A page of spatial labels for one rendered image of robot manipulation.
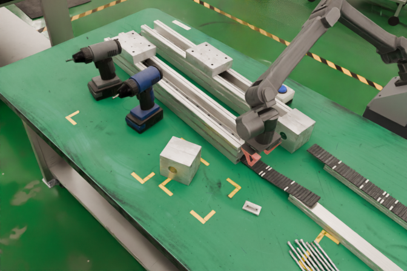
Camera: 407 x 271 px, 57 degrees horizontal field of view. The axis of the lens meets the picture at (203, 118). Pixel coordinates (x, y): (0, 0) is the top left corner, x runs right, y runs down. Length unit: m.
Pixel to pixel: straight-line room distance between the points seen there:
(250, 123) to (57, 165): 1.24
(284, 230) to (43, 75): 1.11
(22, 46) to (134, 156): 1.86
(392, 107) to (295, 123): 0.45
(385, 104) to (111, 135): 1.04
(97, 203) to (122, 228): 0.19
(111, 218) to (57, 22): 1.41
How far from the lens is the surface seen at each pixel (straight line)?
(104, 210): 1.82
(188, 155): 1.13
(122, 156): 1.27
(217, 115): 1.32
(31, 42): 3.00
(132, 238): 1.73
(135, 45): 1.55
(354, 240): 1.16
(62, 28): 2.71
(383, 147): 1.49
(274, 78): 1.10
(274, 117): 1.08
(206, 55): 1.49
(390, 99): 1.58
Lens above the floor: 1.73
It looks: 43 degrees down
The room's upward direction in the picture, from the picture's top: 5 degrees clockwise
